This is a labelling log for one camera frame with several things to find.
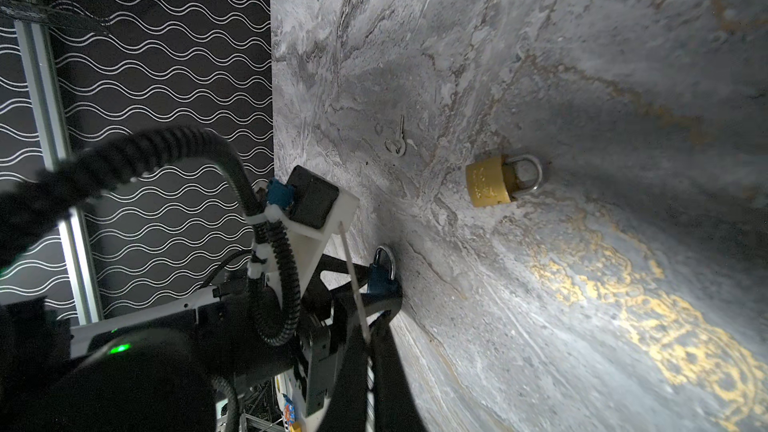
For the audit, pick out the brass padlock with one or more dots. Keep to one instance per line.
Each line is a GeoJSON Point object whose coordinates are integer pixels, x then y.
{"type": "Point", "coordinates": [495, 181]}

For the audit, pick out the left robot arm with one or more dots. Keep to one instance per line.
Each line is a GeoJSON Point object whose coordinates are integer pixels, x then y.
{"type": "Point", "coordinates": [194, 370]}

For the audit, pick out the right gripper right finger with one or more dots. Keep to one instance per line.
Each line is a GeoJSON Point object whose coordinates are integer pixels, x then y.
{"type": "Point", "coordinates": [394, 406]}

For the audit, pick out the blue padlock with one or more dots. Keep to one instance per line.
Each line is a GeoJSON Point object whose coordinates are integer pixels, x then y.
{"type": "Point", "coordinates": [383, 278]}

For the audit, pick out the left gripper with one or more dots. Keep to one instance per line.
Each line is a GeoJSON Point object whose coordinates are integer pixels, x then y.
{"type": "Point", "coordinates": [320, 341]}

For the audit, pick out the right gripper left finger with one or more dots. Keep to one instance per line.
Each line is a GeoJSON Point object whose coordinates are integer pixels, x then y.
{"type": "Point", "coordinates": [347, 410]}

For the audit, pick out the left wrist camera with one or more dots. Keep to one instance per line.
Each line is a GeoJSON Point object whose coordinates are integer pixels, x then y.
{"type": "Point", "coordinates": [312, 210]}

